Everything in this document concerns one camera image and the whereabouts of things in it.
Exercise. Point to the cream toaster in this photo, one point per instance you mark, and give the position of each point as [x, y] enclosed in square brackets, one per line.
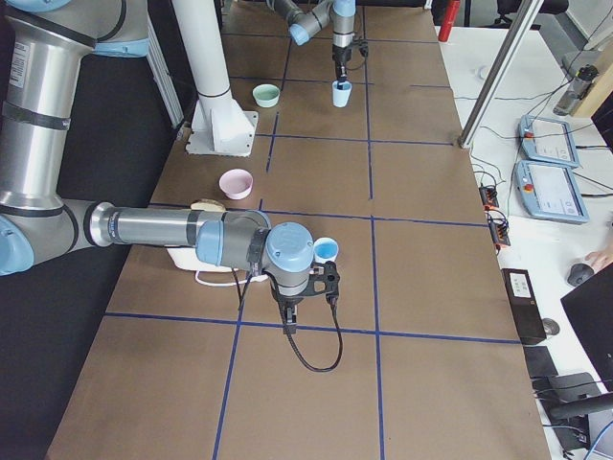
[185, 258]

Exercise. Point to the black laptop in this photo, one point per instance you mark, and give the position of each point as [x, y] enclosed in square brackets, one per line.
[588, 308]

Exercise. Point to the black computer mouse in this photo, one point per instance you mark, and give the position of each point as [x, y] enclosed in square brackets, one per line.
[579, 273]

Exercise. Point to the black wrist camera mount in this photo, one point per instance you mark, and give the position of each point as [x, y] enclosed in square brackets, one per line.
[323, 279]

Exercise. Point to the upper teach pendant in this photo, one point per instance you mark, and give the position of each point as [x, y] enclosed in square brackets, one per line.
[548, 140]

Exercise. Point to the toast slice in toaster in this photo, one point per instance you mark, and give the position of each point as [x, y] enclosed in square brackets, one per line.
[208, 205]

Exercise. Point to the light blue cup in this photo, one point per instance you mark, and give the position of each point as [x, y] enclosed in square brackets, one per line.
[340, 93]
[325, 250]

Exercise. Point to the person hand on mouse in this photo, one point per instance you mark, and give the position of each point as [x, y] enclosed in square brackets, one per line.
[599, 260]

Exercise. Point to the orange black connector block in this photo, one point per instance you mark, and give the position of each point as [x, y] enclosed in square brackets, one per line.
[498, 223]

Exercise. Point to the mint green bowl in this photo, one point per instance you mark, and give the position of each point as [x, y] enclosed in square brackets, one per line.
[266, 95]

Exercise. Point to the teach pendant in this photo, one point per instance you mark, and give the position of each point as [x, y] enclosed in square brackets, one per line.
[549, 191]
[548, 140]

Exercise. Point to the lower teach pendant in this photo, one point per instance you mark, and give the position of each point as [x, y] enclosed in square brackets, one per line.
[549, 191]

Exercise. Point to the aluminium frame post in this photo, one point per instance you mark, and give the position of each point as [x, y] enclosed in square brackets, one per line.
[526, 15]

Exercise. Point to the grey drinking bottle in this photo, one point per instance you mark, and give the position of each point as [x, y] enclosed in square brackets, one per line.
[576, 90]

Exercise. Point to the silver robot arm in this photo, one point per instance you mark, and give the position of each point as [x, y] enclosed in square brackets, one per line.
[303, 26]
[51, 39]

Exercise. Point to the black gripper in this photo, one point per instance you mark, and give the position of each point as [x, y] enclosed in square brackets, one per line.
[340, 55]
[288, 303]

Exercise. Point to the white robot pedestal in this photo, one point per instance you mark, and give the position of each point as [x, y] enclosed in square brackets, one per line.
[219, 125]

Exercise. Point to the pink bowl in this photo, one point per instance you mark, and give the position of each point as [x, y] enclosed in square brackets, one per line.
[236, 184]

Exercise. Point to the black box with label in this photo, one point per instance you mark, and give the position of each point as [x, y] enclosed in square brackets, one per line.
[524, 309]

